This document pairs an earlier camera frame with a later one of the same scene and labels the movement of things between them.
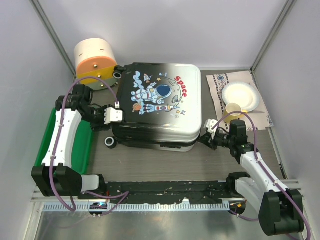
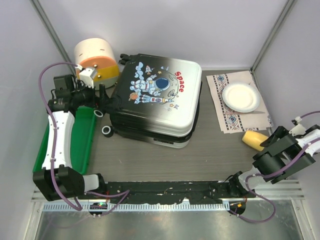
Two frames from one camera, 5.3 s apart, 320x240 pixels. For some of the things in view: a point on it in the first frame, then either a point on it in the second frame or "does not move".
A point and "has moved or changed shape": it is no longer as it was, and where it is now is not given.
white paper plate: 242,93 does not move
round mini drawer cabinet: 95,57 does not move
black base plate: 165,190 does not move
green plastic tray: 82,145 does not move
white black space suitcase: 161,105 has moved or changed shape
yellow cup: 231,107 to 253,139
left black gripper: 100,126 to 103,100
